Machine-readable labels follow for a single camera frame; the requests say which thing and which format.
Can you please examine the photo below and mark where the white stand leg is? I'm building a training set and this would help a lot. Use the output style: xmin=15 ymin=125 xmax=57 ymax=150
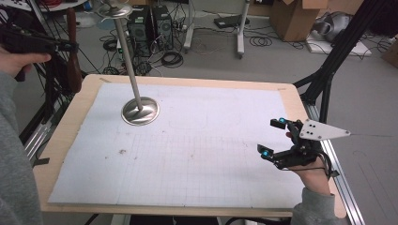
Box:
xmin=236 ymin=0 xmax=252 ymax=59
xmin=183 ymin=0 xmax=196 ymax=53

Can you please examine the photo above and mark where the black flat device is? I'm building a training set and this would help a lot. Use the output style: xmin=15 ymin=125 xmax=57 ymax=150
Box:
xmin=213 ymin=14 xmax=251 ymax=30

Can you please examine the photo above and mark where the large open cardboard box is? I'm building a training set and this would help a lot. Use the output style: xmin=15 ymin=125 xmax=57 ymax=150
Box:
xmin=269 ymin=0 xmax=329 ymax=42

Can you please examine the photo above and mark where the black computer tower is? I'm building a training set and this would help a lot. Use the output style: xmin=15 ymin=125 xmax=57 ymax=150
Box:
xmin=126 ymin=4 xmax=154 ymax=58
xmin=152 ymin=5 xmax=174 ymax=52

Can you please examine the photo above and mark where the white grid mat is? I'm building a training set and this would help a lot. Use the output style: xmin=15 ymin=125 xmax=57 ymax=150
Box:
xmin=48 ymin=82 xmax=306 ymax=209

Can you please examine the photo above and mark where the person's right hand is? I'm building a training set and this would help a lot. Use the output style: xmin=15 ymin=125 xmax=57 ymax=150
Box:
xmin=285 ymin=130 xmax=332 ymax=196

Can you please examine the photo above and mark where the white flat board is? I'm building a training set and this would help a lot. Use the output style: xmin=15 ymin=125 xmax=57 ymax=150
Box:
xmin=305 ymin=31 xmax=374 ymax=57

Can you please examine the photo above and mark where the black metal frame with cables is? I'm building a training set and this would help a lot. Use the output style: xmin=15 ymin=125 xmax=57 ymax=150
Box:
xmin=0 ymin=0 xmax=90 ymax=144

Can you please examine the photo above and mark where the grey plastic device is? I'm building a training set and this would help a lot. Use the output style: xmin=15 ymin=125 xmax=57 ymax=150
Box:
xmin=313 ymin=11 xmax=353 ymax=43

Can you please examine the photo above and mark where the thin coiled black cable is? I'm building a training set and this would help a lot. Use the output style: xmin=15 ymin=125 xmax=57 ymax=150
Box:
xmin=249 ymin=36 xmax=273 ymax=48

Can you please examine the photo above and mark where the aluminium rail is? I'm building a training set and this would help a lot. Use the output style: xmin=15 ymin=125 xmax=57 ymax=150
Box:
xmin=304 ymin=102 xmax=366 ymax=225

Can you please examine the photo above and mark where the small cardboard box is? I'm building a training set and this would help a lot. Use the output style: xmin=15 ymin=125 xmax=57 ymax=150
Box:
xmin=381 ymin=38 xmax=398 ymax=68

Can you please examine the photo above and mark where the white round table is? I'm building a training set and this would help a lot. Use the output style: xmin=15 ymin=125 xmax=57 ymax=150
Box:
xmin=31 ymin=0 xmax=89 ymax=13

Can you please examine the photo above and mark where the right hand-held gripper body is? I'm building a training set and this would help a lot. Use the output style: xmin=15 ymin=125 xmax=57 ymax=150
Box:
xmin=273 ymin=118 xmax=351 ymax=171

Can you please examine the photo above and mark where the person's left hand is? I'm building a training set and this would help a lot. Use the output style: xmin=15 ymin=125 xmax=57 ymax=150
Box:
xmin=0 ymin=46 xmax=53 ymax=79

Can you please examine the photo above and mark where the steel stand with round base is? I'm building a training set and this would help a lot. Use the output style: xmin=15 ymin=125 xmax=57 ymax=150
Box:
xmin=93 ymin=0 xmax=161 ymax=127

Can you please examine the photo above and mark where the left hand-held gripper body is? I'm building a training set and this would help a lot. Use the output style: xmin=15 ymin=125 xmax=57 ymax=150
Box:
xmin=0 ymin=0 xmax=60 ymax=54

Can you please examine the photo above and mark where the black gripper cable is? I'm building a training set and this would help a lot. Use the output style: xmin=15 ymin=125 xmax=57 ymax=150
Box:
xmin=283 ymin=151 xmax=341 ymax=181

